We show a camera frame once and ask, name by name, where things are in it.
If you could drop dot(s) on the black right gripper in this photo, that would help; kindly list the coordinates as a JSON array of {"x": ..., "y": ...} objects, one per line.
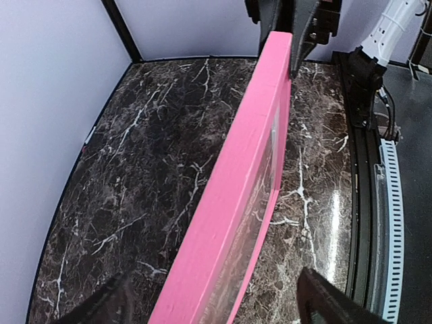
[{"x": 310, "y": 22}]

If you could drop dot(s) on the light wooden picture frame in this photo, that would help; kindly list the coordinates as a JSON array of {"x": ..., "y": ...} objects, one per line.
[{"x": 198, "y": 263}]

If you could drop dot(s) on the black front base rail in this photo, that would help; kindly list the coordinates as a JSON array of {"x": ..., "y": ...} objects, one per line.
[{"x": 367, "y": 266}]

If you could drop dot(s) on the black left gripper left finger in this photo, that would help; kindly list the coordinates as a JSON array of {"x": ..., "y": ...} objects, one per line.
[{"x": 111, "y": 303}]

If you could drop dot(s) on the white slotted cable duct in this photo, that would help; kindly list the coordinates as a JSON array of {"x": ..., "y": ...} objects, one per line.
[{"x": 393, "y": 291}]

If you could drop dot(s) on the black right enclosure post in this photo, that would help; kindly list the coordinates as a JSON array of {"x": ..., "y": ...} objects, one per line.
[{"x": 120, "y": 25}]

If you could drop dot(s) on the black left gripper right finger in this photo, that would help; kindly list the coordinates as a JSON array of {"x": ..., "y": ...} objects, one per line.
[{"x": 315, "y": 294}]

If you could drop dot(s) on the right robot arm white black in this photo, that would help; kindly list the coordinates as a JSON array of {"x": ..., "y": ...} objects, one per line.
[{"x": 370, "y": 59}]

